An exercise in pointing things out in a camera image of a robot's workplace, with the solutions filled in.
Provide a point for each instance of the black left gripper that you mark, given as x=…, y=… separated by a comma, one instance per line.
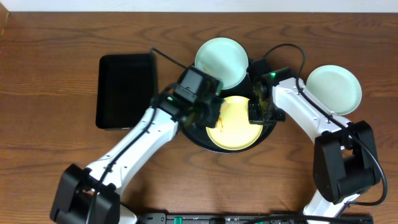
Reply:
x=211, y=115

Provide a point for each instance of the light green plate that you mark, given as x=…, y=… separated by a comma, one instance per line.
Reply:
x=336, y=87
x=224, y=59

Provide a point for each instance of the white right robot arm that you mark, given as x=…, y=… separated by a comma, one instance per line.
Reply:
x=345, y=163

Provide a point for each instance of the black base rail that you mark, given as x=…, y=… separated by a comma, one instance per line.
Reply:
x=164, y=218

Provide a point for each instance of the black rectangular water tray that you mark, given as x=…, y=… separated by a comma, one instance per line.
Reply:
x=126, y=84

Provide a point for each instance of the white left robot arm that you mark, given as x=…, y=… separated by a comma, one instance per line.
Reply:
x=93, y=194

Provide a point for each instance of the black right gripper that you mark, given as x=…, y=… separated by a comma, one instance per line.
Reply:
x=255, y=117

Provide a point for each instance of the round black tray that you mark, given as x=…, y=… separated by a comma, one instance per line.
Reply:
x=198, y=135

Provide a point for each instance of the yellow plate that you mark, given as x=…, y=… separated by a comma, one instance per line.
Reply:
x=233, y=131

